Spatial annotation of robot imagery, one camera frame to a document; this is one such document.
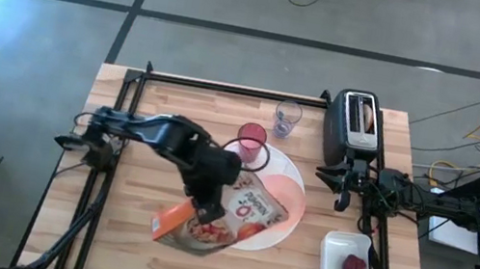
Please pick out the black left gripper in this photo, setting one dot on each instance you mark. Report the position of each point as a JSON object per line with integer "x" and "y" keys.
{"x": 207, "y": 200}

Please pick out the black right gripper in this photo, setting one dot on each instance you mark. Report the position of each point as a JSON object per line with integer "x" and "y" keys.
{"x": 357, "y": 178}

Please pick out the pumpkin cereal box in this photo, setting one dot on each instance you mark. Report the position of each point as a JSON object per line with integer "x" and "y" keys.
{"x": 257, "y": 206}

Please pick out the red faceted plastic tumbler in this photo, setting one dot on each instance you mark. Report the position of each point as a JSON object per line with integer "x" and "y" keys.
{"x": 250, "y": 148}

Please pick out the bagel half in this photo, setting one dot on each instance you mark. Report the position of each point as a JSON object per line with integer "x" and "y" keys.
{"x": 368, "y": 118}

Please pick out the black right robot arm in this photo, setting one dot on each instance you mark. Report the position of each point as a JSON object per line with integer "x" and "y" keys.
{"x": 429, "y": 203}

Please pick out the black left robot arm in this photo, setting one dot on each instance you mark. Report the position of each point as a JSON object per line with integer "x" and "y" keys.
{"x": 157, "y": 130}

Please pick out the white round woven placemat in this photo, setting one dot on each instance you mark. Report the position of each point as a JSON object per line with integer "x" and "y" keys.
{"x": 286, "y": 162}

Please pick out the black toaster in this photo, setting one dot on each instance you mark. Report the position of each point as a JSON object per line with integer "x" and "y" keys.
{"x": 336, "y": 116}

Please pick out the white rectangular tray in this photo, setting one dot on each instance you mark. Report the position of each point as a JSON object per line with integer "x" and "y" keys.
{"x": 333, "y": 248}

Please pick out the clear drinking glass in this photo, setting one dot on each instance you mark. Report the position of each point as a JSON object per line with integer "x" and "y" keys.
{"x": 289, "y": 111}

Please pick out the white paper sheet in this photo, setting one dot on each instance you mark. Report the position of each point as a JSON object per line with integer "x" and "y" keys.
{"x": 452, "y": 236}

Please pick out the black aluminium table frame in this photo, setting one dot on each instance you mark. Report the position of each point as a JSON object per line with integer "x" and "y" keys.
{"x": 228, "y": 87}

